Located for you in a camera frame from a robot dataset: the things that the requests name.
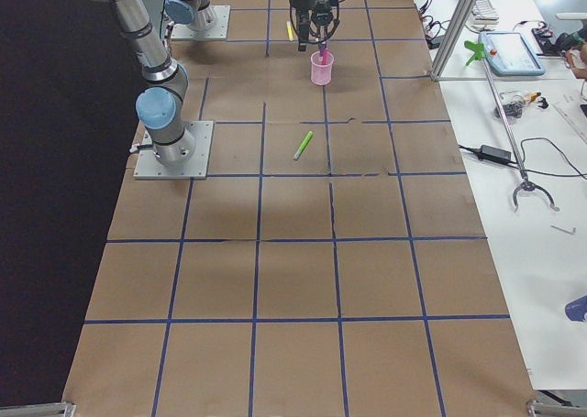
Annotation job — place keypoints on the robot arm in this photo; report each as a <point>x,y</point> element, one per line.
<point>314,37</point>
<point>159,108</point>

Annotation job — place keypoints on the pink mesh cup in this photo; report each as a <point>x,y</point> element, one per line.
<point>321,74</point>

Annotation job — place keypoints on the yellow pen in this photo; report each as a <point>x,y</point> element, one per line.
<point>290,31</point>

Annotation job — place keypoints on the green pen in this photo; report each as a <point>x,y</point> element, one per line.
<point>303,144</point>

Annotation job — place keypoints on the green plastic tool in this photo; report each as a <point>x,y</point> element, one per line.
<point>477,49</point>

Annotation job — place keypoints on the teach pendant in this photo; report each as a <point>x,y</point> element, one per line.
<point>509,54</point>

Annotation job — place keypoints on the black power adapter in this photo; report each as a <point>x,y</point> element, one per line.
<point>493,154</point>

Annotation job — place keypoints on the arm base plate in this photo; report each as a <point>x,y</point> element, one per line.
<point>209,24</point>
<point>187,158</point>

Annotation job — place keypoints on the aluminium frame post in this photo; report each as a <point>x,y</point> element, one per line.
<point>456,25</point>

